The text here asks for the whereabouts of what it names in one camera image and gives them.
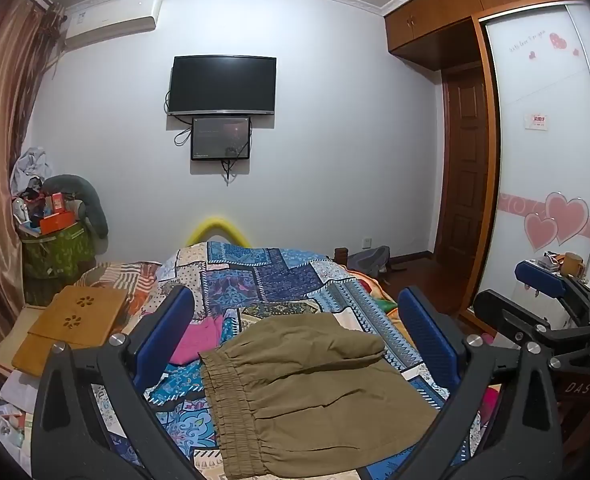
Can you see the khaki pants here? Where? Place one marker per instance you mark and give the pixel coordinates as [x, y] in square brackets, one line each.
[315, 390]

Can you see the brown wooden bedpost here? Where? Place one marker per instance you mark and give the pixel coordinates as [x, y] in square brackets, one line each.
[342, 256]

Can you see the brown wooden door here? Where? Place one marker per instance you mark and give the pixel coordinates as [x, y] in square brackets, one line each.
[467, 170]

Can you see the black wall television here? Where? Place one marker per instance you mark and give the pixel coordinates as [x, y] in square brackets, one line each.
[222, 85]

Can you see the pile of grey clothes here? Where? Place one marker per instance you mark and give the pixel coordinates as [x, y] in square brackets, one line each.
[32, 165]

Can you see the wooden overhead cabinet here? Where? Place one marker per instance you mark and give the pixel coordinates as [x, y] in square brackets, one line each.
[440, 10]

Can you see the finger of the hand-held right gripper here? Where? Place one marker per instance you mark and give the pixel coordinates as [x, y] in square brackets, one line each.
[540, 272]
[512, 317]

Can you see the white wall outlet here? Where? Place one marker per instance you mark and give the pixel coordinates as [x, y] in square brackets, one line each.
[368, 243]

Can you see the striped orange blanket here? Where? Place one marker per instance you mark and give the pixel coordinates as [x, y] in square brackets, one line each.
[125, 275]

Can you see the white air conditioner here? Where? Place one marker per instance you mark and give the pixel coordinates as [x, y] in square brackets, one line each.
[112, 20]

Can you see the pink garment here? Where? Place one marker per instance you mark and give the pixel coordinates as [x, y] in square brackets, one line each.
[200, 337]

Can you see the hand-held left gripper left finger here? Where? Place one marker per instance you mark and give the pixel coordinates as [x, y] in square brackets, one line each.
[175, 332]

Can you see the white paper sheets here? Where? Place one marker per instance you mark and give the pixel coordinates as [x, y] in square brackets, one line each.
[17, 390]

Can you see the orange box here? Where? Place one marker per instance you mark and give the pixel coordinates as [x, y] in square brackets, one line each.
[57, 221]

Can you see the green patterned storage bag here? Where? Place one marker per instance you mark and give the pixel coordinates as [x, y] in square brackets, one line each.
[60, 255]

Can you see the brown mug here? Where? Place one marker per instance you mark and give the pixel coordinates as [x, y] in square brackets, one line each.
[573, 262]

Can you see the small black wall monitor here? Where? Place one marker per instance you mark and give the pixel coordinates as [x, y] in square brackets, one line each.
[220, 139]

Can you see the yellow foam arch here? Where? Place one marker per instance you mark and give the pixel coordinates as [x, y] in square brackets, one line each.
[216, 230]

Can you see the grey neck pillow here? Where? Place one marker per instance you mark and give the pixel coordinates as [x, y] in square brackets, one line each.
[92, 200]

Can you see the brown striped curtain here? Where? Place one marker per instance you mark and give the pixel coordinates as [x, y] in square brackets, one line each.
[2, 135]

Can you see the grey backpack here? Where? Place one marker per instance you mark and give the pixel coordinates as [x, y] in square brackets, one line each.
[370, 260]

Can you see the bamboo lap desk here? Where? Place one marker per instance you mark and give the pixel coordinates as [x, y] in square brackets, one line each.
[70, 325]

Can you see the blue patchwork quilt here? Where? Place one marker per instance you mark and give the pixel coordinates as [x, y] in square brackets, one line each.
[275, 280]

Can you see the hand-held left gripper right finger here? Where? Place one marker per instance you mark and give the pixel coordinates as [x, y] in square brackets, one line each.
[427, 337]

